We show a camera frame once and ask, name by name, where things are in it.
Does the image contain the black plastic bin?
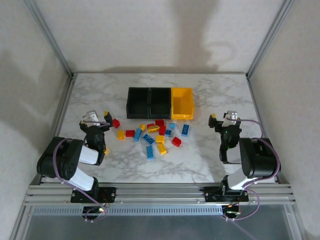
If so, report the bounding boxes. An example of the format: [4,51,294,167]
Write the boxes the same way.
[126,86,151,120]
[148,86,173,120]

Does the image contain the yellow plastic bin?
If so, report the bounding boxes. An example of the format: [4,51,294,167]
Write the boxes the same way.
[170,86,195,121]

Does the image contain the small circuit board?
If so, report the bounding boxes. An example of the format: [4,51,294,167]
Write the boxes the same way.
[221,204,242,217]
[83,205,111,216]

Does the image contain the purple cable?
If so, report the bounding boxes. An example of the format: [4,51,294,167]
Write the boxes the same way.
[51,138,111,223]
[82,119,110,128]
[235,118,281,186]
[224,188,262,222]

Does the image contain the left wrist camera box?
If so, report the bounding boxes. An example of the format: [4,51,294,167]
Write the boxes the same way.
[82,109,101,127]

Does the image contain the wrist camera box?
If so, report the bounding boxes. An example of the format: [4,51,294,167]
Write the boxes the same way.
[223,110,241,127]
[82,109,101,127]

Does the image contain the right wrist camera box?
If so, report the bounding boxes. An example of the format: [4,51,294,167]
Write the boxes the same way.
[223,110,241,127]

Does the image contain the aluminium side rail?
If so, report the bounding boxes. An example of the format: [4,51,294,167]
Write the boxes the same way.
[29,74,77,185]
[246,74,282,183]

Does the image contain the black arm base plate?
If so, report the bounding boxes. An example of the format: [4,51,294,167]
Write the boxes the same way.
[70,186,117,204]
[204,186,251,204]

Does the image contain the wide aluminium mounting rail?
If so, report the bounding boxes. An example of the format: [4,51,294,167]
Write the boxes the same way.
[23,183,297,207]

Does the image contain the aluminium frame post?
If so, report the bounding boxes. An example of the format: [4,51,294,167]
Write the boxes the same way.
[245,0,297,80]
[24,0,75,79]

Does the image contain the slotted grey cable duct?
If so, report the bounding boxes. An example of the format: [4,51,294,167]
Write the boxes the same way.
[32,205,291,217]

